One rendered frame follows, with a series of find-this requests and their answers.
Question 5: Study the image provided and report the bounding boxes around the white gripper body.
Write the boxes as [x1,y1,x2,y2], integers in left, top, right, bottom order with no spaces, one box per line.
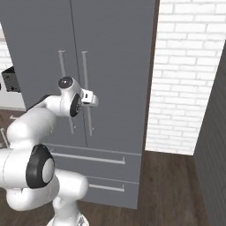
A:
[81,90,100,108]

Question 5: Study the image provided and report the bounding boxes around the grey fridge door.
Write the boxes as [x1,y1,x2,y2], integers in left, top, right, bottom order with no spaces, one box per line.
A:
[70,0,157,156]
[0,0,88,148]

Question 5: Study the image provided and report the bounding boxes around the grey fridge drawer, tall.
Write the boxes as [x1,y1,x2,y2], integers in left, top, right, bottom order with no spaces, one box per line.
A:
[43,142,143,185]

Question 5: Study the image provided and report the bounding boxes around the grey fridge drawer, short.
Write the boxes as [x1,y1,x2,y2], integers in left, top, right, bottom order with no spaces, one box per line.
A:
[56,169,140,210]

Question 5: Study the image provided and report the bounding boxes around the dark brown side panel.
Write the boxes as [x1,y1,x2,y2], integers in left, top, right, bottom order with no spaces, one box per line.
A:
[142,0,162,153]

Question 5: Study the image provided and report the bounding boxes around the white counter cabinet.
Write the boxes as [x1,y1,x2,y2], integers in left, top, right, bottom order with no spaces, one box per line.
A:
[0,89,28,112]

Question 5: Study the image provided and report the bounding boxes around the black box-shaped appliance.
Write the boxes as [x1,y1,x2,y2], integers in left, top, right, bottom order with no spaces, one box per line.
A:
[0,65,22,94]

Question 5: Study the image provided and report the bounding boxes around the grey slatted cabinet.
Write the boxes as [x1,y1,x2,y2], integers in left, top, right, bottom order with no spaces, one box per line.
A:
[192,40,226,226]

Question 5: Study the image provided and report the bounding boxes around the silver fridge door handle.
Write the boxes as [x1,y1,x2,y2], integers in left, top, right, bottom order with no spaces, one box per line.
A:
[57,49,76,135]
[80,50,94,138]

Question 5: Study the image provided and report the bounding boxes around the long silver drawer handle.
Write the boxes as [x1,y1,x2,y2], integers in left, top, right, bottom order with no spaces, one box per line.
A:
[49,149,127,166]

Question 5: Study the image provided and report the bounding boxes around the short silver drawer handle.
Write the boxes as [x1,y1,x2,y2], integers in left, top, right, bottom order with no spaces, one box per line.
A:
[87,182,126,193]

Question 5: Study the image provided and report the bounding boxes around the grey metal frame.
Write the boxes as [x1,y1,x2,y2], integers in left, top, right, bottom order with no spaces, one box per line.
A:
[0,127,11,149]

